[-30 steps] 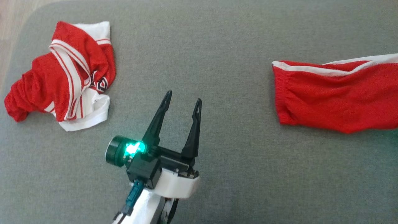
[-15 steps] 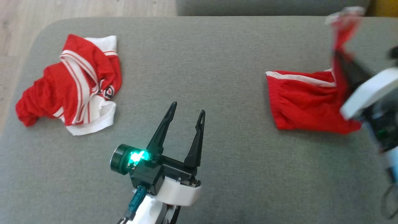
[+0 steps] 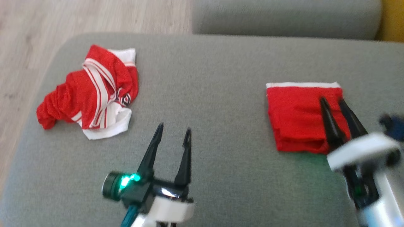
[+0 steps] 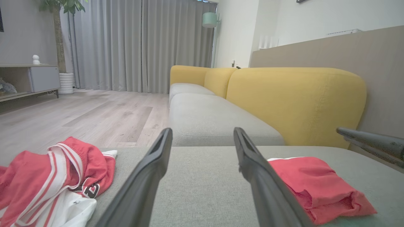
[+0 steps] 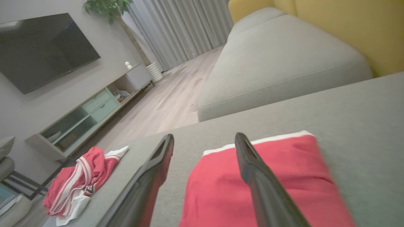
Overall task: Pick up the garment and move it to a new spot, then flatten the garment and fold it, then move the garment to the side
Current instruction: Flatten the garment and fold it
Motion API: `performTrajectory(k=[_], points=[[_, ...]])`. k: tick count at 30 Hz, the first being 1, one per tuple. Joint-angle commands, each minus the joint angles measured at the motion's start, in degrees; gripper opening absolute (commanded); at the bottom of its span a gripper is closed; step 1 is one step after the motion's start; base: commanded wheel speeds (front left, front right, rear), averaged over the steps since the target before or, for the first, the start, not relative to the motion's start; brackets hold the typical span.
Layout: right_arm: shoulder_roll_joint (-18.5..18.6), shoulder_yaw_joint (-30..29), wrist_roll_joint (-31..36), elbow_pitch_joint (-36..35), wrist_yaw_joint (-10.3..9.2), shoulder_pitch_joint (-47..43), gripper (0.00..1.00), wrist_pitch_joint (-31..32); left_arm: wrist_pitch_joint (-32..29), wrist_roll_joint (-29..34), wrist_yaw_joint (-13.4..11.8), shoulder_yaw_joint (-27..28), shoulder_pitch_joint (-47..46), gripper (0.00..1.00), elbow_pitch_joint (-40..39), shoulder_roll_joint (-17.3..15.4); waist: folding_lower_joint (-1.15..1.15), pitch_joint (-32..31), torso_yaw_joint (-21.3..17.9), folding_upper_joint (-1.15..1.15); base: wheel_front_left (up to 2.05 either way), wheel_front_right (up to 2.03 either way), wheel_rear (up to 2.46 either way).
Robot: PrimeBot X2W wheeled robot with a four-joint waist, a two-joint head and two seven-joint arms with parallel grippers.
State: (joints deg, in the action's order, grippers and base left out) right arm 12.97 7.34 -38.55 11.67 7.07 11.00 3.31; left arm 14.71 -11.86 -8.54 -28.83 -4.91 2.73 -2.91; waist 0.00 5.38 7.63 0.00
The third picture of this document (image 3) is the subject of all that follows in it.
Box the red jersey with white panels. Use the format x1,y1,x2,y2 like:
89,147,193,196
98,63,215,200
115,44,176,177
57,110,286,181
36,44,139,140

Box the left gripper white dark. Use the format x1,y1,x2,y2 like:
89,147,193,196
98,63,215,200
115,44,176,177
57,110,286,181
102,123,195,222

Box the large grey sofa seat cushion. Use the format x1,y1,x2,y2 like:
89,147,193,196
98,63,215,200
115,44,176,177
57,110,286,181
0,33,404,227

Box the right gripper white dark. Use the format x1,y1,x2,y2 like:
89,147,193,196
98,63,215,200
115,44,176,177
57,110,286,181
319,96,404,209

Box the yellow sofa cushion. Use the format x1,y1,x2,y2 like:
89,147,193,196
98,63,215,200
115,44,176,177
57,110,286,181
376,0,404,43

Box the red shorts with white band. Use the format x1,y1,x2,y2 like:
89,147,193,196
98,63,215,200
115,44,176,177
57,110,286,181
266,82,352,155

